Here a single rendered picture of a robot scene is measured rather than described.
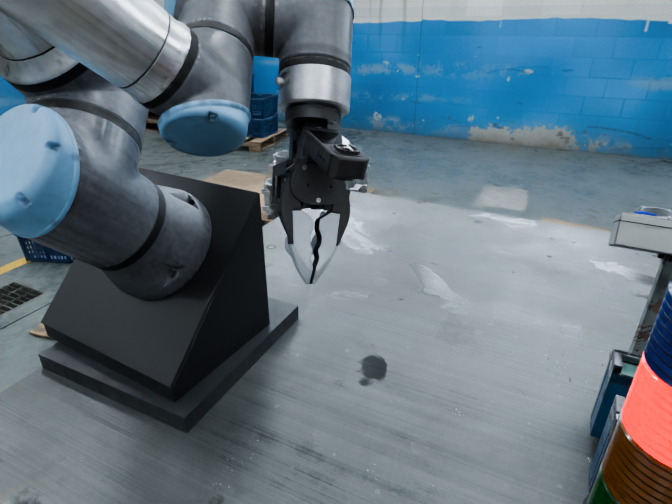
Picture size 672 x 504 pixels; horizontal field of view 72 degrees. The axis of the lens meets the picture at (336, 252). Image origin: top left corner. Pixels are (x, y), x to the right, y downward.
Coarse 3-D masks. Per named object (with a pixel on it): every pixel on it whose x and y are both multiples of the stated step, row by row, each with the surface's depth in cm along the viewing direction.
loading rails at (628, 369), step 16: (624, 352) 62; (608, 368) 64; (624, 368) 61; (608, 384) 61; (624, 384) 60; (608, 400) 62; (624, 400) 54; (592, 416) 67; (608, 416) 56; (592, 432) 65; (608, 432) 54; (592, 464) 59; (592, 480) 57
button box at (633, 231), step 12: (624, 216) 68; (636, 216) 67; (648, 216) 67; (612, 228) 74; (624, 228) 68; (636, 228) 67; (648, 228) 66; (660, 228) 66; (612, 240) 70; (624, 240) 68; (636, 240) 67; (648, 240) 66; (660, 240) 66; (660, 252) 66
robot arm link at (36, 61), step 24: (0, 24) 51; (0, 48) 54; (24, 48) 54; (48, 48) 55; (0, 72) 57; (24, 72) 56; (48, 72) 56; (72, 72) 57; (24, 96) 60; (48, 96) 58; (72, 96) 58; (96, 96) 59; (120, 96) 62; (144, 120) 67
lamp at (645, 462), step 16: (624, 432) 26; (608, 448) 28; (624, 448) 26; (640, 448) 25; (608, 464) 28; (624, 464) 26; (640, 464) 25; (656, 464) 24; (608, 480) 28; (624, 480) 26; (640, 480) 26; (656, 480) 25; (624, 496) 27; (640, 496) 26; (656, 496) 25
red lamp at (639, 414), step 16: (640, 368) 25; (640, 384) 25; (656, 384) 24; (640, 400) 25; (656, 400) 24; (624, 416) 27; (640, 416) 25; (656, 416) 24; (640, 432) 25; (656, 432) 24; (656, 448) 24
